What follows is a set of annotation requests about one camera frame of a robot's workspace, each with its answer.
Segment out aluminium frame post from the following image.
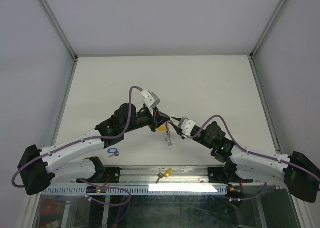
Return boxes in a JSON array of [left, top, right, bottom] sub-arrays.
[[32, 0, 79, 61], [250, 0, 288, 60]]

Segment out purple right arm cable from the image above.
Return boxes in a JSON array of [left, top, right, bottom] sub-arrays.
[[191, 115, 320, 203]]

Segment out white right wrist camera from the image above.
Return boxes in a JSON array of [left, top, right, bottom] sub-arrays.
[[178, 117, 196, 131]]

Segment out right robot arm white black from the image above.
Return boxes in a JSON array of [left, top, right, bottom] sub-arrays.
[[170, 117, 320, 203]]

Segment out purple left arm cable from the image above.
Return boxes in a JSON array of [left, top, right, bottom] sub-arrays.
[[11, 86, 146, 189]]

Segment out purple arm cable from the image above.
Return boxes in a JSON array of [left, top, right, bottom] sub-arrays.
[[11, 86, 146, 189], [191, 115, 320, 203]]

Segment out aluminium mounting rail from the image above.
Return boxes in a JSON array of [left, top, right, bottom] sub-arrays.
[[49, 164, 276, 188]]

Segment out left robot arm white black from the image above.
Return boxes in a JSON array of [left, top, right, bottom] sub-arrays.
[[17, 103, 171, 195]]

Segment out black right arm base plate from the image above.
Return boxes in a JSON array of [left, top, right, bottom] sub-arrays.
[[207, 167, 240, 185]]

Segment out yellow tag key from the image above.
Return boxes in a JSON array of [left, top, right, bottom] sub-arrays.
[[157, 125, 166, 131], [155, 168, 173, 184]]

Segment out white slotted cable duct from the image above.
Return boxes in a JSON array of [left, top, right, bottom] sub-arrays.
[[42, 183, 228, 197]]

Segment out blue tag key on table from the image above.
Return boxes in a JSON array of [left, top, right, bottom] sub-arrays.
[[107, 148, 120, 158]]

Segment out left aluminium frame post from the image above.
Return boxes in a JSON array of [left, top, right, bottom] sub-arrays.
[[32, 0, 79, 61]]

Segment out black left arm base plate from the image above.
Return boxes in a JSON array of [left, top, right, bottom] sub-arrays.
[[95, 167, 122, 184]]

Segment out metal keyring holder red handle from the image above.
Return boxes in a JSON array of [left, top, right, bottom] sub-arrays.
[[164, 122, 173, 147]]

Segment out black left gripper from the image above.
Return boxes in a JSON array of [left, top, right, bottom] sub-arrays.
[[122, 107, 171, 134]]

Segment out right aluminium frame post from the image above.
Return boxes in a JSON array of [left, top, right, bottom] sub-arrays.
[[250, 0, 288, 60]]

